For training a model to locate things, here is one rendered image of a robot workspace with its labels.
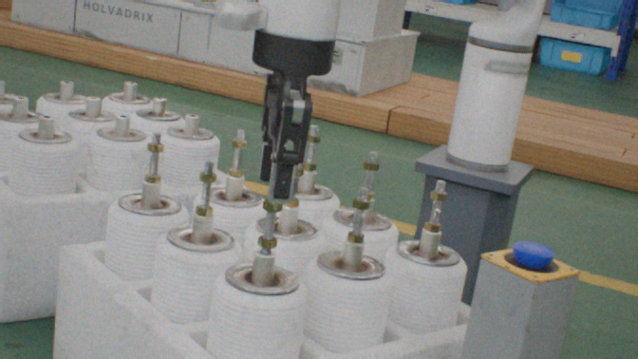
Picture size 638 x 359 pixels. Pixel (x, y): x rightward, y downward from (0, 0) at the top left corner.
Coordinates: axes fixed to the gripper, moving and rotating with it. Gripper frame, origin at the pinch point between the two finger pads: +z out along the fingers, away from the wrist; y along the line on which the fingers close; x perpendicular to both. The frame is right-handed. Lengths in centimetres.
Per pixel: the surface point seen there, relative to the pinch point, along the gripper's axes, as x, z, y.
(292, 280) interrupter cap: -3.1, 10.5, 0.1
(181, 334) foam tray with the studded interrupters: 7.3, 17.9, 1.5
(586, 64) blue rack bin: -238, 30, 396
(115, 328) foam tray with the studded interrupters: 13.9, 21.6, 9.9
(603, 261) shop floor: -87, 36, 82
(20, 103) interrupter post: 31, 8, 58
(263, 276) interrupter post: 0.1, 9.9, -0.9
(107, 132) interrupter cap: 17, 11, 53
